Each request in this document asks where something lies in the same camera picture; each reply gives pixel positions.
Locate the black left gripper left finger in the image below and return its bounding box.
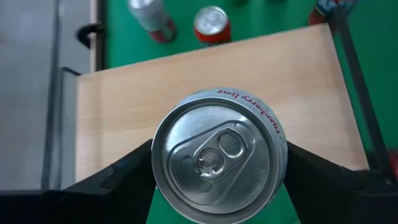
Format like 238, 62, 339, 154
60, 139, 156, 224

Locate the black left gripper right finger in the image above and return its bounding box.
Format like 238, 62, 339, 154
284, 141, 398, 224

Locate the silver red soda can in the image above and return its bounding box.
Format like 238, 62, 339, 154
127, 0, 177, 44

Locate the wooden shelf black metal frame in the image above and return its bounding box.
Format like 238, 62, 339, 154
58, 12, 397, 190

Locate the black metal rig frame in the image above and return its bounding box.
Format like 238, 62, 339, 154
95, 0, 107, 72

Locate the black frame bracket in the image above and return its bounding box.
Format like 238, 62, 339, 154
76, 23, 105, 50

